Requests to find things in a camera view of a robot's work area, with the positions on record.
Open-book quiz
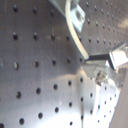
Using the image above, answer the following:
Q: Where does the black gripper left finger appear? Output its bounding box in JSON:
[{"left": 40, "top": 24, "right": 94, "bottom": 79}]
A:
[{"left": 88, "top": 53, "right": 114, "bottom": 69}]

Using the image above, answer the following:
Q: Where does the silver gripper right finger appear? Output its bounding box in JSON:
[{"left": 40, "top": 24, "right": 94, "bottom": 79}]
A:
[{"left": 82, "top": 63, "right": 127, "bottom": 87}]

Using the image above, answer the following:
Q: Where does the white cable with red band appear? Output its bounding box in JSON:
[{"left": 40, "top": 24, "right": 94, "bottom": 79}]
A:
[{"left": 64, "top": 0, "right": 90, "bottom": 61}]

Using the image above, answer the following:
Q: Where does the middle metal cable clip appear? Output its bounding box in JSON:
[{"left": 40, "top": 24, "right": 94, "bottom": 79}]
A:
[{"left": 48, "top": 0, "right": 86, "bottom": 34}]

